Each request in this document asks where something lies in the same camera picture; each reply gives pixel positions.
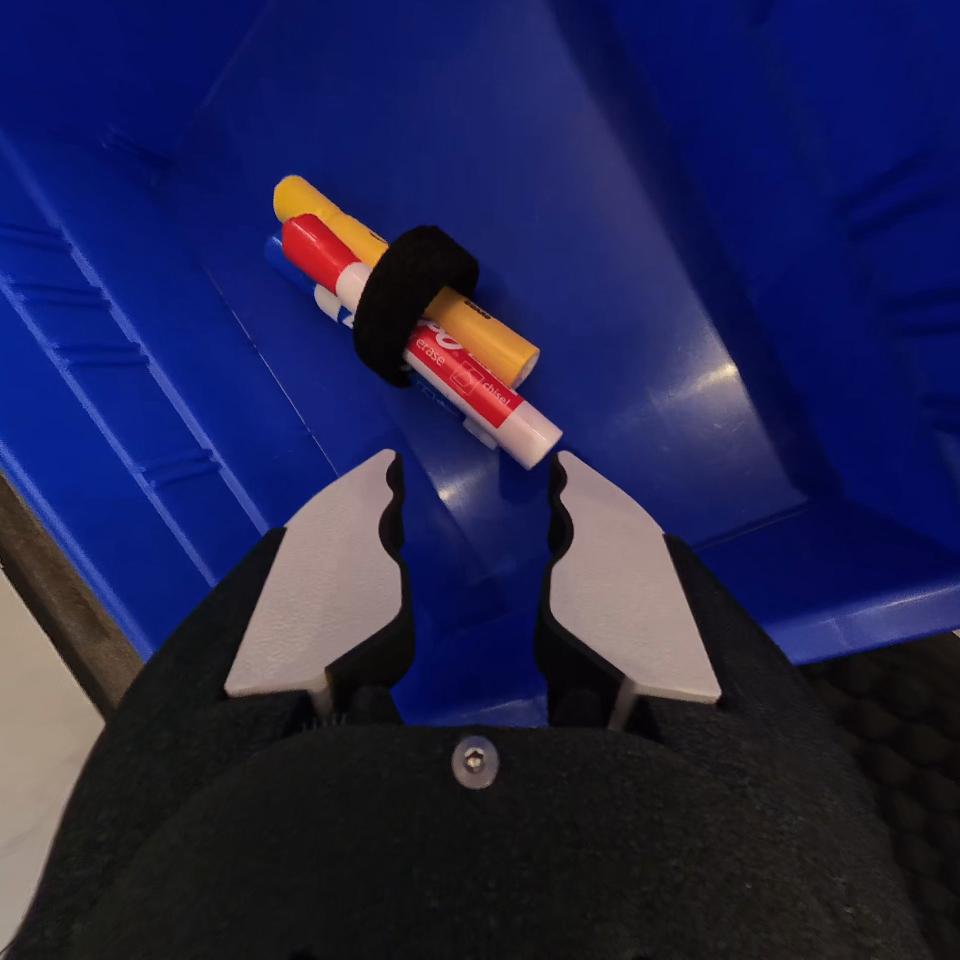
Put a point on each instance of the black fabric tie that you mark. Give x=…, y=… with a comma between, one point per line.
x=371, y=315

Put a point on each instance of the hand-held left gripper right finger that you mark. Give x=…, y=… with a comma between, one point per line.
x=630, y=600

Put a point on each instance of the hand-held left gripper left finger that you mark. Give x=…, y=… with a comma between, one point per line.
x=322, y=600

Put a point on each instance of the yellow marker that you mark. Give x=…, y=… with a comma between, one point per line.
x=487, y=337

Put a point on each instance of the blue plastic bin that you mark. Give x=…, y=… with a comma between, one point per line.
x=600, y=187

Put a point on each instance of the blue dry erase marker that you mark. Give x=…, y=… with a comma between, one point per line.
x=289, y=266

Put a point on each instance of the black honeycomb mat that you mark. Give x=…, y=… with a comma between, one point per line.
x=900, y=750

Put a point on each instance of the red dry erase marker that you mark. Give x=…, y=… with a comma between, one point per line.
x=480, y=390

